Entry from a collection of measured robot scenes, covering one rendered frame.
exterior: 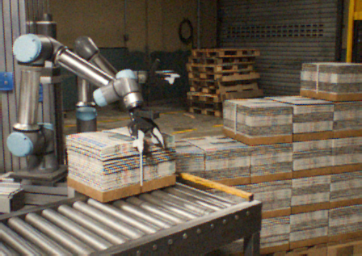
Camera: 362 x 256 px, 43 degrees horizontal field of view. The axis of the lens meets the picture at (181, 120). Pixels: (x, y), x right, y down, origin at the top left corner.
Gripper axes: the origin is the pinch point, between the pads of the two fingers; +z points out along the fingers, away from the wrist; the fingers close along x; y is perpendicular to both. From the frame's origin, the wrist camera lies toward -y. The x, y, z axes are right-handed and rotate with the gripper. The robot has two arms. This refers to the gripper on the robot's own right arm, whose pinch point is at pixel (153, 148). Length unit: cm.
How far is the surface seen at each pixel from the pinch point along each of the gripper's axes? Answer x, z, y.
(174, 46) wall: -613, -381, 591
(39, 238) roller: 52, 21, 5
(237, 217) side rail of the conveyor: -14.6, 36.2, -16.7
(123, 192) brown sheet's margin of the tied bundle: 9.9, 11.8, 15.1
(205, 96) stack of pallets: -532, -202, 475
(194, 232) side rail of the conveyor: 7.4, 35.8, -16.5
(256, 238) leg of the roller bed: -27, 46, -10
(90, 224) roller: 32.8, 21.2, 5.2
